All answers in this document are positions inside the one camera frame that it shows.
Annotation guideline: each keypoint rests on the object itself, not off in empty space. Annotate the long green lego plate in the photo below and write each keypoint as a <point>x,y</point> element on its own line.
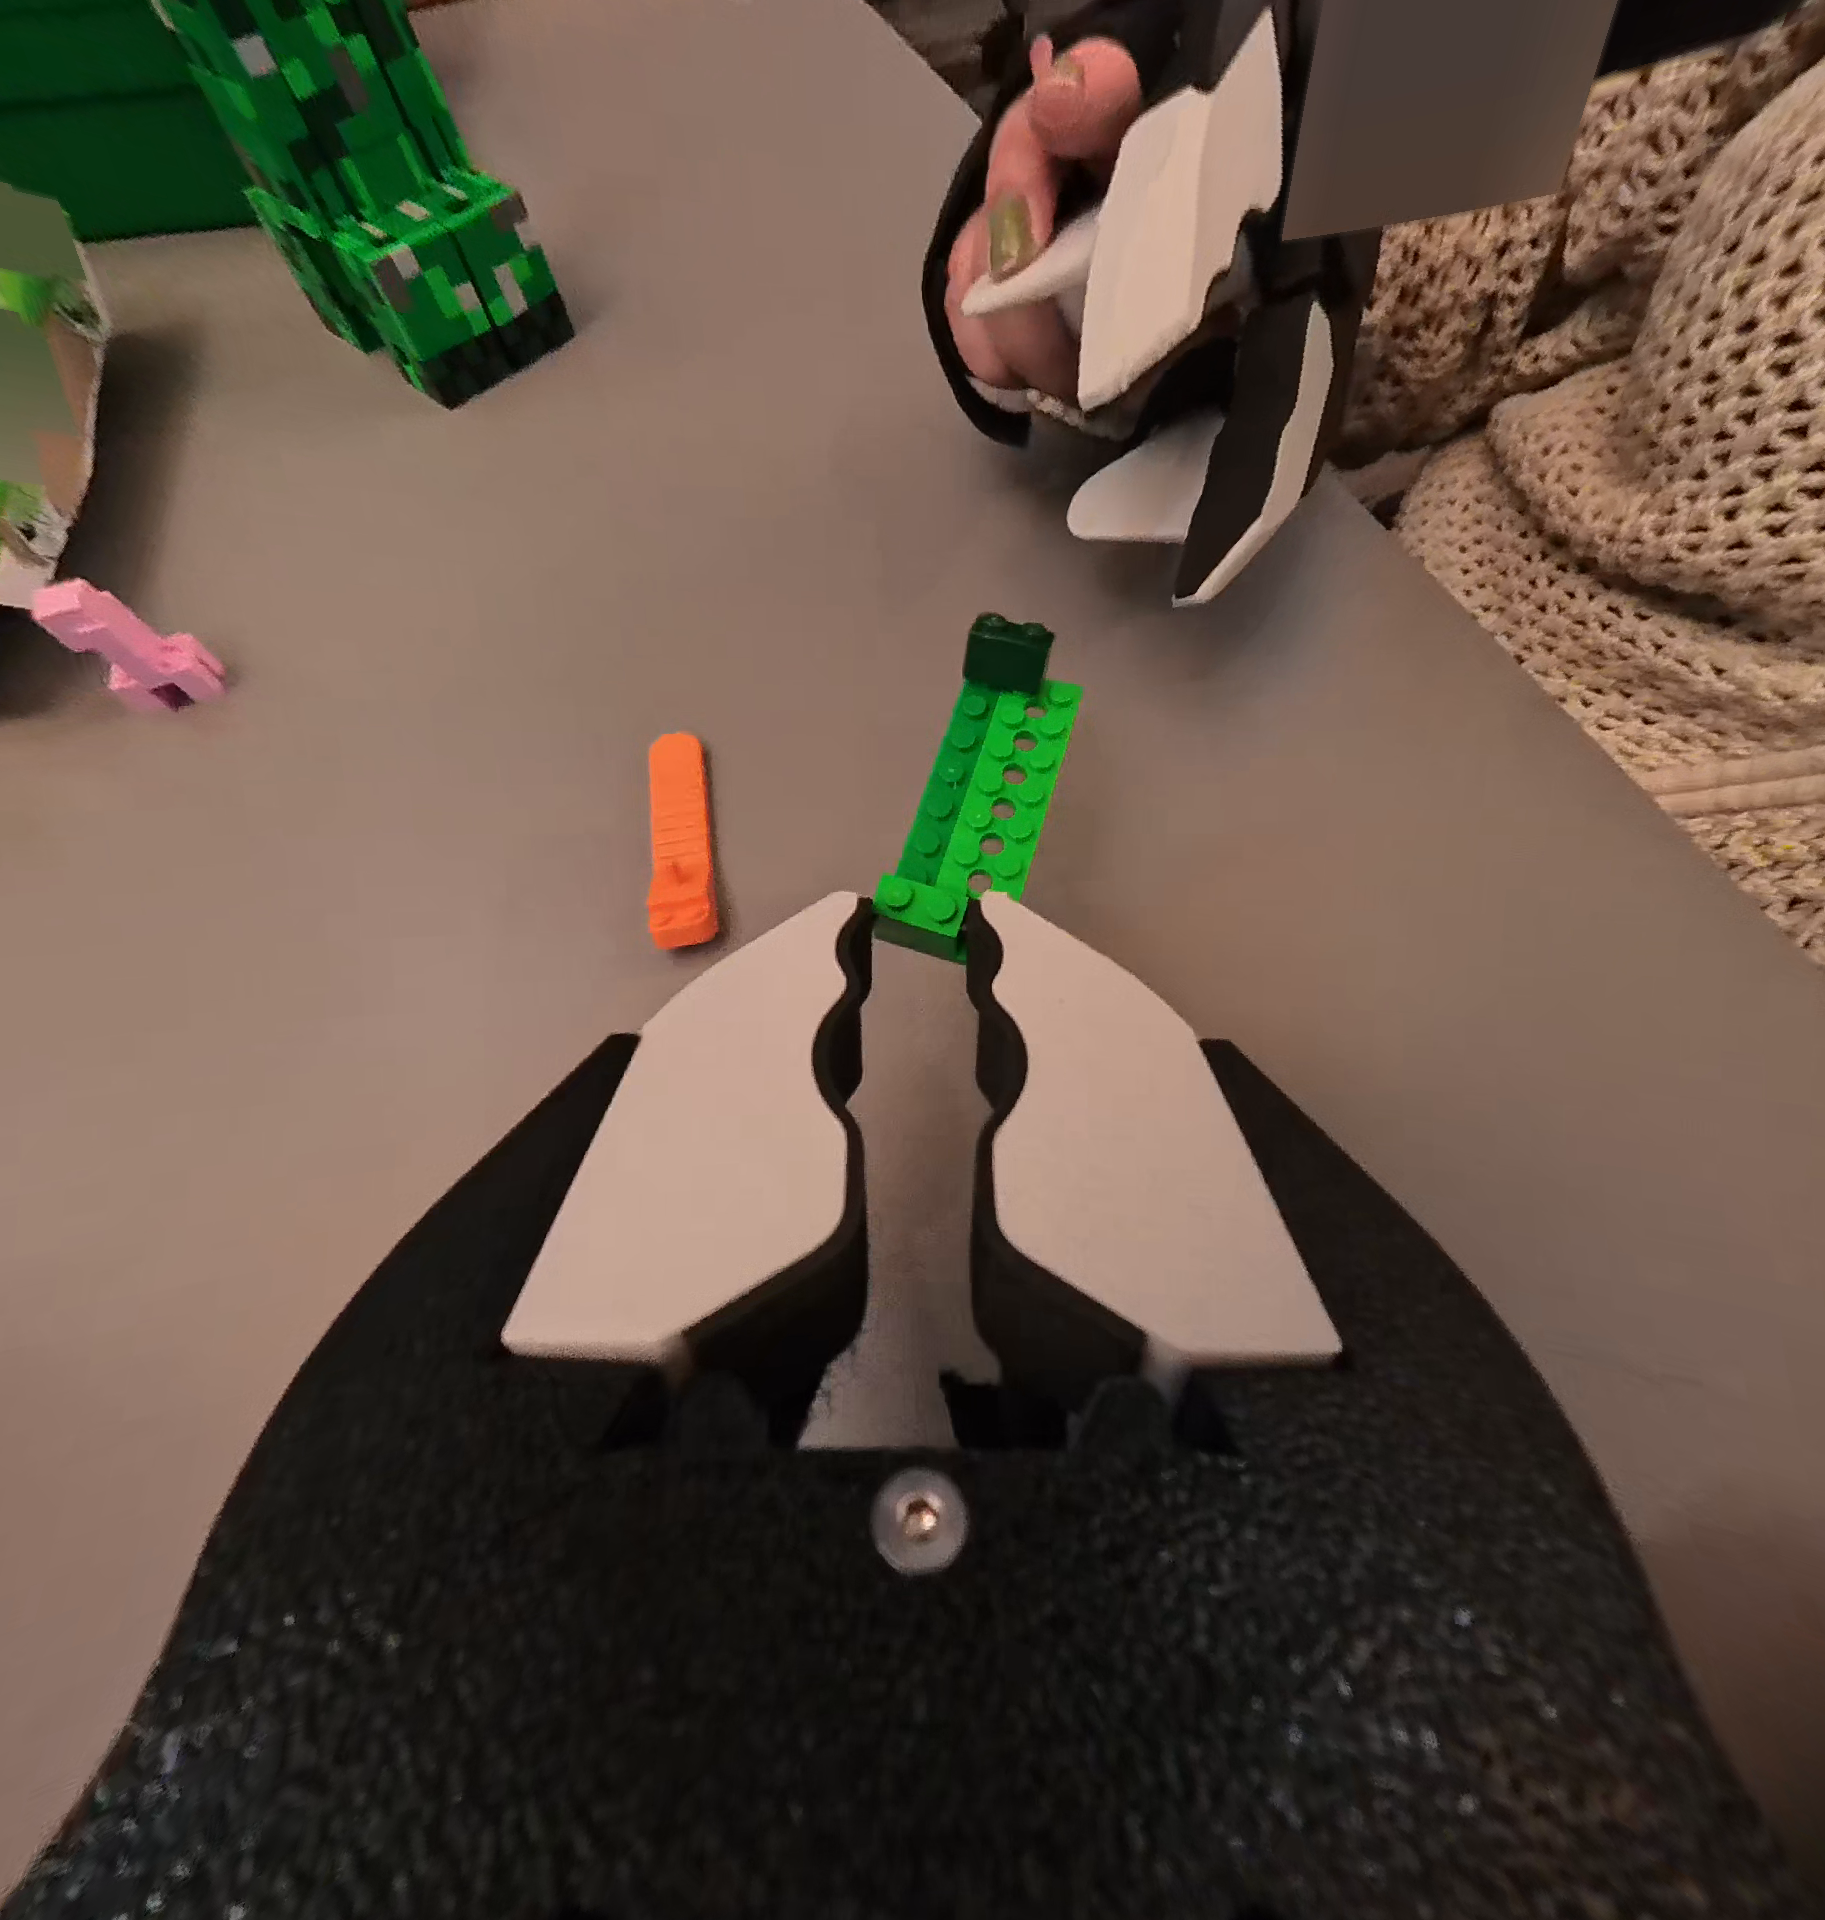
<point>1024,778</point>

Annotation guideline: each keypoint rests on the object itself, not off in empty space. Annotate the green lego creeper figure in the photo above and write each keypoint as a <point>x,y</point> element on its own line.
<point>388,223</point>

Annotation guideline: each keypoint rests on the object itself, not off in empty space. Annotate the orange lego brick separator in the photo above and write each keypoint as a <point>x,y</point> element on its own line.
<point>685,839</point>

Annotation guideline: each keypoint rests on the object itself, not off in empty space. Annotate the green lego plate assembly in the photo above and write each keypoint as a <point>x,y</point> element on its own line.
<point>946,807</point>

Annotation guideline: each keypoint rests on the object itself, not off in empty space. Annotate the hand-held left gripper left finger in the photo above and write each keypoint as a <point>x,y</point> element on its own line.
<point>689,1187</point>

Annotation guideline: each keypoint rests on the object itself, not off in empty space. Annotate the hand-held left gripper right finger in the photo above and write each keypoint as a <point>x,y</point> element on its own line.
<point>1149,1187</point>

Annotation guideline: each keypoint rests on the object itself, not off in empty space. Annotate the green plastic bins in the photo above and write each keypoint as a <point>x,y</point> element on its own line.
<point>71,117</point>

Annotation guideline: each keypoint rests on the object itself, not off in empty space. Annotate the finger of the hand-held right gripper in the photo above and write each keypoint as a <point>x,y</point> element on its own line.
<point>1168,223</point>
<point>1295,431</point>

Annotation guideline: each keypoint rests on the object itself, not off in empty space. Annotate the person's right hand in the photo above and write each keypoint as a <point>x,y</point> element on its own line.
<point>1063,136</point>

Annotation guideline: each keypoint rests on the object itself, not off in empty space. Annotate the dark green lego piece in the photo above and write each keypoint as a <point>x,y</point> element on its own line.
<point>1007,653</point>

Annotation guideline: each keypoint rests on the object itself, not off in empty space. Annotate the cream knitted sweater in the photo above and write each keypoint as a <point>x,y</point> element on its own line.
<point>1722,525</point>

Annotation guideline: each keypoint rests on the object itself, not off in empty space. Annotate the green lego box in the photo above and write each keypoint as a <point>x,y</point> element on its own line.
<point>18,492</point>

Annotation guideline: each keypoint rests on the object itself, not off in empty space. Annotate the pink lego pig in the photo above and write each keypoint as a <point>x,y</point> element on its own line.
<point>132,653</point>

